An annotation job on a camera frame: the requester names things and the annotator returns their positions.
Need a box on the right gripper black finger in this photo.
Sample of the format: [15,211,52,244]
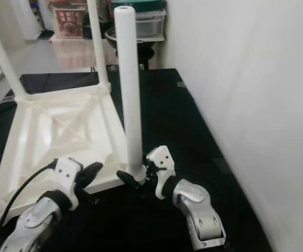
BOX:
[116,170,142,188]

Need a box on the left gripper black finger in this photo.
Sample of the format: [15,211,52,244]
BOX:
[81,162,104,190]

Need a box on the white plastic ribbed table top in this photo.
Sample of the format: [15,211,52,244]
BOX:
[0,84,144,230]

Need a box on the beige cloth covered table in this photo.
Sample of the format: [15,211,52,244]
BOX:
[52,37,118,69]

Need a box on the large black round basin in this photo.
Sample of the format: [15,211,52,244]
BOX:
[103,29,157,53]

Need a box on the red printed box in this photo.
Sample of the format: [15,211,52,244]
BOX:
[55,8,86,38]

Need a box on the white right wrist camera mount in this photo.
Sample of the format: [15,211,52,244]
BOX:
[145,145,176,199]

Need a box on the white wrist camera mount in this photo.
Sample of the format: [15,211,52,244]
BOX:
[53,156,84,211]
[145,145,176,199]

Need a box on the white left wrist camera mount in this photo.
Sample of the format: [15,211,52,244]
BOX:
[53,156,84,211]

